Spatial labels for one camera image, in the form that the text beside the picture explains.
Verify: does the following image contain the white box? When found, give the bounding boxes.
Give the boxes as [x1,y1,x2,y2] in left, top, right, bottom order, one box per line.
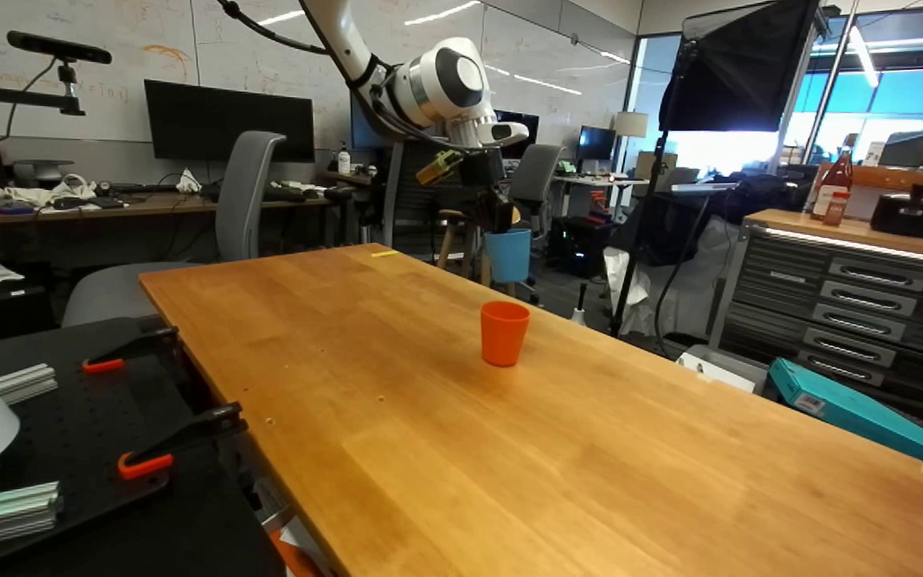
[677,343,771,393]

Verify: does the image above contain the black device on cabinet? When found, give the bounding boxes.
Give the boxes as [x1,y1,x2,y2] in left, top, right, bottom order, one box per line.
[869,182,923,240]

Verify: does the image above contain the black monitor with stand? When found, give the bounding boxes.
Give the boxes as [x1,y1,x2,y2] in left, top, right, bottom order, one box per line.
[492,105,541,164]

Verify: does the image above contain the black light stand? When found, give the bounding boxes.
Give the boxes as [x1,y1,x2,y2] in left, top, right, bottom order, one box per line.
[605,124,674,340]

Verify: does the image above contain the white desk lamp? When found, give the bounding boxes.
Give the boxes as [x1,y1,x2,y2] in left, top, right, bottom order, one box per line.
[610,108,650,177]

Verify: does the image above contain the black softbox light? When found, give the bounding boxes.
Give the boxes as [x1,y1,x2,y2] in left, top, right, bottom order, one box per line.
[657,0,822,139]

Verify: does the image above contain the brown wooden desk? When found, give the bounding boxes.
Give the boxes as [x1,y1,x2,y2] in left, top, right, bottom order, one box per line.
[0,188,360,271]

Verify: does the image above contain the orange plastic cup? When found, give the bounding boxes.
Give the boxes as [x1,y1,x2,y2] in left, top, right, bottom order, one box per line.
[477,297,534,371]

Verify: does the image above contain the teal padded case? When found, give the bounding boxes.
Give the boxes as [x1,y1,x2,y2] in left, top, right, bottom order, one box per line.
[767,355,923,487]

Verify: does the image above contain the red bottle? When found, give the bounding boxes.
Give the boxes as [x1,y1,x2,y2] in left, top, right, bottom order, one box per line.
[811,147,856,229]

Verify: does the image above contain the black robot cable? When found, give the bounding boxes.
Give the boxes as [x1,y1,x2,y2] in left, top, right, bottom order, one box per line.
[215,0,333,58]

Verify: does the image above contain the yellow-green wrist camera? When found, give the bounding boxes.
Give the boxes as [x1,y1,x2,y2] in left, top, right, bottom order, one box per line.
[414,147,466,188]

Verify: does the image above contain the grey drawer cabinet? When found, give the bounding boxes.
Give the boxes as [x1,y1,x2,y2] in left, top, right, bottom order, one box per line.
[707,206,923,424]

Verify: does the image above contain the grey mesh office chair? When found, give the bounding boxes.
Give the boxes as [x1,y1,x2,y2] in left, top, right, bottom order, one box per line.
[503,142,563,251]

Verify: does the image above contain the aluminium extrusion bars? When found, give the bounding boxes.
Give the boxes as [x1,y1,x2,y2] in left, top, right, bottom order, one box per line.
[0,478,63,552]
[0,360,60,406]

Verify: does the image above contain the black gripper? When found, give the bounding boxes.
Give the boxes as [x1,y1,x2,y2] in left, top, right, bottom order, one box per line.
[448,144,523,233]

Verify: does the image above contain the wooden stool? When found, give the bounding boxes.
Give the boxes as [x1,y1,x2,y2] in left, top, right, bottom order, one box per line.
[431,200,524,297]

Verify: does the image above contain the black clamp with orange tip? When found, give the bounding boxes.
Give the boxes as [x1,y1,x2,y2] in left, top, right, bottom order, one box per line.
[114,402,246,483]
[80,325,179,378]

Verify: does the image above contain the large black monitor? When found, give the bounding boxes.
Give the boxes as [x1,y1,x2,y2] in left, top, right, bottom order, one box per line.
[141,77,317,167]

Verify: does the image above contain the black bar camera on stand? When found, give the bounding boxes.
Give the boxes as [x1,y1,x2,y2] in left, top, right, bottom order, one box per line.
[3,28,114,117]

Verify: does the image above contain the black side table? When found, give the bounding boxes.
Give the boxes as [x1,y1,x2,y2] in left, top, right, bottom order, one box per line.
[0,314,285,577]

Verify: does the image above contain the blue plastic cup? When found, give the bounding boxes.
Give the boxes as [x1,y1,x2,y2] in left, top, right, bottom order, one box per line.
[479,225,534,288]

